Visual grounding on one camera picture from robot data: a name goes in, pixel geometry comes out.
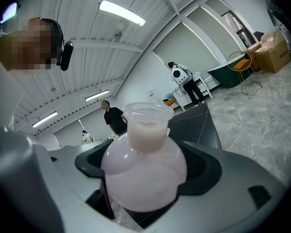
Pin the large cardboard box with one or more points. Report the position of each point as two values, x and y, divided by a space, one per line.
271 57

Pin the pale pink round bottle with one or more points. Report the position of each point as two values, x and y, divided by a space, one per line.
145 178

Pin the grey roller blind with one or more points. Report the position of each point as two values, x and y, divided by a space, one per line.
184 45
208 25

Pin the small black panel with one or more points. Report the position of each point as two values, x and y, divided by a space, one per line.
258 36

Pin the white water dispenser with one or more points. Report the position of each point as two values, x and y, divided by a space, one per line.
152 96

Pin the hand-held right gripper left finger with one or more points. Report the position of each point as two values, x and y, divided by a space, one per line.
70 178

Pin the dark green bathtub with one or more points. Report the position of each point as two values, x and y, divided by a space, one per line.
223 78

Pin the orange seat chair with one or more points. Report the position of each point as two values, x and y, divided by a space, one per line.
171 103

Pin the blue cushion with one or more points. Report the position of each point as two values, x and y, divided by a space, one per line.
171 96

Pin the orange seat cushion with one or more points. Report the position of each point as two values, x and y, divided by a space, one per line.
242 64

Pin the black head camera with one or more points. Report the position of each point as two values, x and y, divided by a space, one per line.
66 56

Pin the long ceiling light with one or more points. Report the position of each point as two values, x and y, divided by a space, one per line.
97 95
44 119
122 12

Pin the person's head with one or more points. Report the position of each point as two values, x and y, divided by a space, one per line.
26 47

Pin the white desk with drawers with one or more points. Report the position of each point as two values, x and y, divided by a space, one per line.
205 81

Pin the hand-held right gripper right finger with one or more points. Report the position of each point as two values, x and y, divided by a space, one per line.
228 178

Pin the black framed mirror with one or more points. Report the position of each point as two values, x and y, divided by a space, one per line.
237 28

